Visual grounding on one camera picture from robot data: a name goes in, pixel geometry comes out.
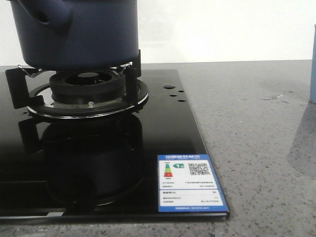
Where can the black pot support grate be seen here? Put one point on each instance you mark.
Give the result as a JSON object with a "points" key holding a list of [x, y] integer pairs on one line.
{"points": [[40, 103]]}

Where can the black gas burner head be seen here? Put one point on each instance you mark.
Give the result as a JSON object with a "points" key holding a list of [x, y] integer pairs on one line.
{"points": [[77, 87]]}

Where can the dark blue cooking pot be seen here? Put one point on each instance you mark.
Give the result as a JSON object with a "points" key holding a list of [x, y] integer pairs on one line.
{"points": [[76, 34]]}

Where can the blue energy label sticker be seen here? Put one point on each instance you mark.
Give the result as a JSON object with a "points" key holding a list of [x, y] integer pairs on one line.
{"points": [[188, 183]]}

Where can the black glass gas stove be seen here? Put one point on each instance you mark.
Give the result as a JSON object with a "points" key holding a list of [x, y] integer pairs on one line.
{"points": [[97, 169]]}

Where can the light blue ribbed cup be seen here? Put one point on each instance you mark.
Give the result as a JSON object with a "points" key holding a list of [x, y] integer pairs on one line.
{"points": [[313, 74]]}

